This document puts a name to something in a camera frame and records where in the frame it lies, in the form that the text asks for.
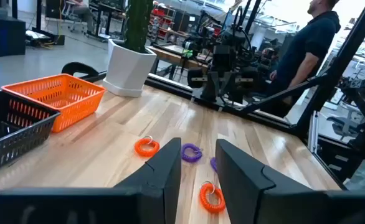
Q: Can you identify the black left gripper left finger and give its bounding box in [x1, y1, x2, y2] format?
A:
[0, 137, 183, 224]

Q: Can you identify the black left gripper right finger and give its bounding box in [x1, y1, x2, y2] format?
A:
[215, 138, 365, 224]

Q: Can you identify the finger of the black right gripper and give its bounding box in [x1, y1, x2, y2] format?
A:
[206, 71, 223, 102]
[222, 71, 239, 103]

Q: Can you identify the orange spring keychain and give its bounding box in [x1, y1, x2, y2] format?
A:
[199, 181, 227, 214]
[134, 136, 161, 157]

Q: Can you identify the wooden workbench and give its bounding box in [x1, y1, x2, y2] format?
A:
[147, 45, 210, 80]

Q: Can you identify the white plant pot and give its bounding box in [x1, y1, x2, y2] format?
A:
[102, 39, 158, 98]

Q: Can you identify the red storage shelf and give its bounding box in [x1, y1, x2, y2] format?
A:
[150, 2, 178, 41]

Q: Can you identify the green cactus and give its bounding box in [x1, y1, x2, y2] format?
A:
[123, 0, 154, 54]

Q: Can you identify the person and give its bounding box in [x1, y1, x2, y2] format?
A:
[72, 0, 95, 34]
[258, 0, 342, 118]

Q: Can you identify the orange plastic basket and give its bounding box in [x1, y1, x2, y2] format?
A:
[1, 73, 107, 134]

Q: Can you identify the black plastic basket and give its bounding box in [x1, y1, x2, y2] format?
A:
[0, 90, 61, 177]

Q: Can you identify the black computer with blue lights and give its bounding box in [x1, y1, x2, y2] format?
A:
[0, 15, 27, 57]

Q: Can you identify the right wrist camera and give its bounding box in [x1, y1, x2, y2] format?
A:
[214, 45, 234, 68]

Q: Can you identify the silver aluminium bracket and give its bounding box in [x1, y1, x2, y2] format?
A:
[308, 111, 320, 154]

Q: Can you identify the black aluminium rig frame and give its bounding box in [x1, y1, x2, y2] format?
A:
[60, 0, 365, 190]

